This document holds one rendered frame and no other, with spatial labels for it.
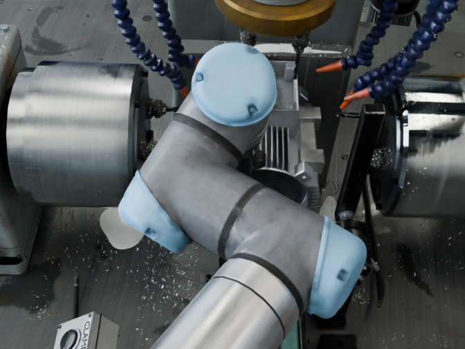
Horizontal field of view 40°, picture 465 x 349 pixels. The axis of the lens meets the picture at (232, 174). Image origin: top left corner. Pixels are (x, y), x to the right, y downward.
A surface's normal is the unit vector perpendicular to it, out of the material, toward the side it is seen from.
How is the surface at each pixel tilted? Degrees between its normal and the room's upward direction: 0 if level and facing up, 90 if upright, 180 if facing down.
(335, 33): 90
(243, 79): 30
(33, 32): 0
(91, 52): 0
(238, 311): 13
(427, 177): 66
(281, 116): 90
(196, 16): 90
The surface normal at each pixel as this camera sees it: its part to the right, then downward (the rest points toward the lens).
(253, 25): -0.36, 0.71
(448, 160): 0.00, 0.25
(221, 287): -0.31, -0.80
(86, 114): 0.02, -0.20
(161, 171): -0.33, -0.38
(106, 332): 0.81, -0.36
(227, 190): -0.07, -0.56
